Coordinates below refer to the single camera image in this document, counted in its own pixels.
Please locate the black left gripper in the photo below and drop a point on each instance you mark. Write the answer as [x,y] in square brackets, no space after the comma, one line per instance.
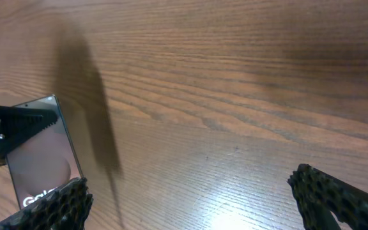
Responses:
[17,125]

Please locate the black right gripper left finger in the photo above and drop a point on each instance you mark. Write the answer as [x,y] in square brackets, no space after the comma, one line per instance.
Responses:
[65,208]

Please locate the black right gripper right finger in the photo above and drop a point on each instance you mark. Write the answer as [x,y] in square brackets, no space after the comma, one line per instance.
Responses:
[323,200]

